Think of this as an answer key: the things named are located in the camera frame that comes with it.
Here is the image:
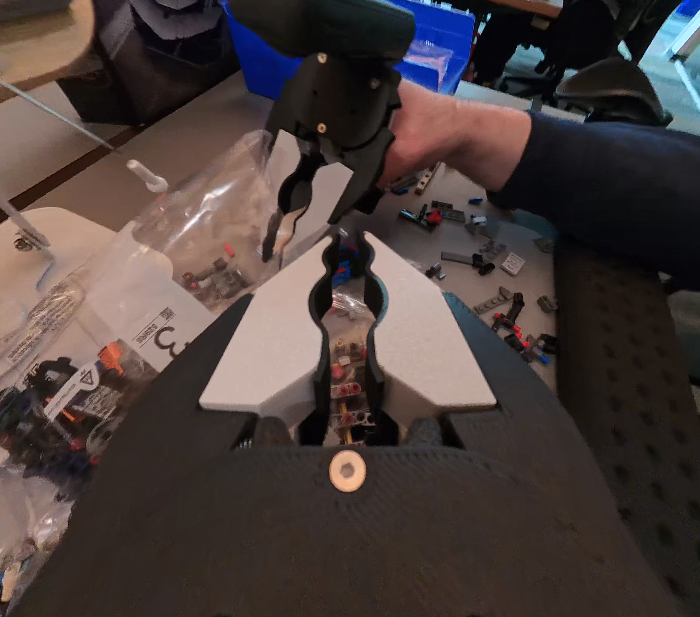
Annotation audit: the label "person's right hand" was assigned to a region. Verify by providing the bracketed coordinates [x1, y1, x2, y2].
[377, 78, 532, 192]

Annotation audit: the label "white wooden book stand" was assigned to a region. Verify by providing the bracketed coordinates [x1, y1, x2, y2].
[0, 0, 118, 333]

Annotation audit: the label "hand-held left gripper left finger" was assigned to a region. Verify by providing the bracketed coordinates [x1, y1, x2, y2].
[199, 234, 339, 444]

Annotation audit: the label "dark lego set box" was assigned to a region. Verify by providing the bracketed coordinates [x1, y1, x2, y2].
[46, 0, 241, 125]

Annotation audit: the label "black office chair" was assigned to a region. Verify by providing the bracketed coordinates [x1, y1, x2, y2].
[555, 56, 673, 128]

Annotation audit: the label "blue plastic bin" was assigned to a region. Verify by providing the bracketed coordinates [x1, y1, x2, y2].
[221, 0, 474, 101]

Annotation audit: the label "dark perforated pad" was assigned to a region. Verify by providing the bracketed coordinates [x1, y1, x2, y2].
[552, 234, 700, 617]

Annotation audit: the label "clear crimped plastic bag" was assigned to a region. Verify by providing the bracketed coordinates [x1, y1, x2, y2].
[128, 129, 307, 309]

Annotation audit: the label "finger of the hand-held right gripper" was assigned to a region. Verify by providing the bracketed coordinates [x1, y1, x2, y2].
[261, 133, 323, 263]
[276, 162, 356, 252]

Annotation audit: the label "scattered loose lego pieces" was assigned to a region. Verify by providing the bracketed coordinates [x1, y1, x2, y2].
[387, 163, 561, 367]

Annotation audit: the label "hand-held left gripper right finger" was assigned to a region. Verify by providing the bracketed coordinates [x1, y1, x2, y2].
[361, 231, 497, 445]

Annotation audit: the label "metal page holder wire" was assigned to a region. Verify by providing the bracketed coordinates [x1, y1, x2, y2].
[0, 78, 169, 191]

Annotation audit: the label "crumpled clear plastic bag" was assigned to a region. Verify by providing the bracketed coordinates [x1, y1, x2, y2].
[404, 37, 455, 82]

